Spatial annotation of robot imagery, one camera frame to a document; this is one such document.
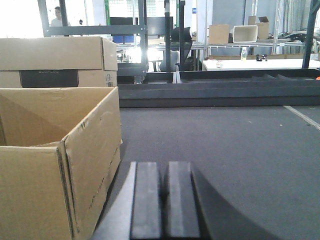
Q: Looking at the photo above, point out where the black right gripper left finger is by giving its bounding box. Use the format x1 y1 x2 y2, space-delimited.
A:
91 161 162 240

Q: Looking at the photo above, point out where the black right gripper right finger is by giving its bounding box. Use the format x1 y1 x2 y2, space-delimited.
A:
164 161 279 240

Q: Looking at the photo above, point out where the brown cardboard carton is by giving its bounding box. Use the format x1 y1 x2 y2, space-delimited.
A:
0 87 122 240

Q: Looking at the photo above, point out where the white work table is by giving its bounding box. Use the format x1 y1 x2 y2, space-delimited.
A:
201 57 320 72

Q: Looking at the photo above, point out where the closed cardboard box with label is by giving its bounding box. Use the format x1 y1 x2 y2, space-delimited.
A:
0 36 118 88

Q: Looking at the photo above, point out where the yellow drink bottle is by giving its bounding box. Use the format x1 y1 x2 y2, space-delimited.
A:
240 47 247 62

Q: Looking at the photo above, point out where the small brown box on table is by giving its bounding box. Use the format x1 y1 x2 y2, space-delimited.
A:
208 24 230 45

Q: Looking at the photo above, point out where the white plastic tub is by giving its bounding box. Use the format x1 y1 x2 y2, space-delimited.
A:
232 25 258 43

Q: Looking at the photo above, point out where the open brown box far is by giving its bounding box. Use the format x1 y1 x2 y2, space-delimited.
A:
248 15 270 40

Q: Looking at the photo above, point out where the person in white shirt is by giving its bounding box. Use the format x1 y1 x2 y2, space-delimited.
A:
50 6 63 27

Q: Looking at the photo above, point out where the black conveyor side frame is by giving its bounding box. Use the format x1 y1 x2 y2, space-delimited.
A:
118 68 320 108

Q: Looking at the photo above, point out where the dark metal rack frame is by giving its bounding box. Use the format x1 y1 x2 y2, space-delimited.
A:
37 0 186 84

